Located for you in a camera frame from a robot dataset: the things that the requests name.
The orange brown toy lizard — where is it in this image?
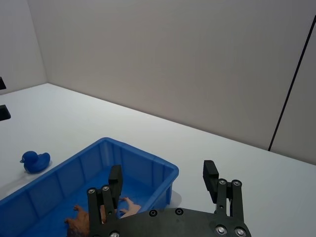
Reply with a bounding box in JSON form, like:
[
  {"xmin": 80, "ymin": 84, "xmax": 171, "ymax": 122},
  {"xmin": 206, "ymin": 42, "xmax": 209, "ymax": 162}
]
[{"xmin": 64, "ymin": 197, "xmax": 142, "ymax": 237}]

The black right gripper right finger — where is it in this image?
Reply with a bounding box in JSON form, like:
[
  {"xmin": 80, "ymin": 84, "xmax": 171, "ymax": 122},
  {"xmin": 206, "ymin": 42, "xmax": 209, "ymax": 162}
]
[{"xmin": 202, "ymin": 160, "xmax": 245, "ymax": 224}]

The blue plastic bin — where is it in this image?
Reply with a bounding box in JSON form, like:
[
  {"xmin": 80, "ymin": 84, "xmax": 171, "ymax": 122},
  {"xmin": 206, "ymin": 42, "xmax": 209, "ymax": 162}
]
[{"xmin": 0, "ymin": 137, "xmax": 179, "ymax": 237}]

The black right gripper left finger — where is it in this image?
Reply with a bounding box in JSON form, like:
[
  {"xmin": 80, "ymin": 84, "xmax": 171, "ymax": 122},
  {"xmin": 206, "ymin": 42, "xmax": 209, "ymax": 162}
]
[{"xmin": 86, "ymin": 164, "xmax": 123, "ymax": 234}]

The thin black wall strip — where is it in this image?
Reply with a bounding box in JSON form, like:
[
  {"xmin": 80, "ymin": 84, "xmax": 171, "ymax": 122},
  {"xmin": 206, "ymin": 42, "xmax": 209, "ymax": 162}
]
[{"xmin": 268, "ymin": 11, "xmax": 316, "ymax": 152}]

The blue rubber duck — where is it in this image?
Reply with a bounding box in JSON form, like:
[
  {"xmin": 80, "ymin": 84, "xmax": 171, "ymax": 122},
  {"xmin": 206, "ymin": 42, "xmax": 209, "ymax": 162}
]
[{"xmin": 19, "ymin": 151, "xmax": 51, "ymax": 173}]

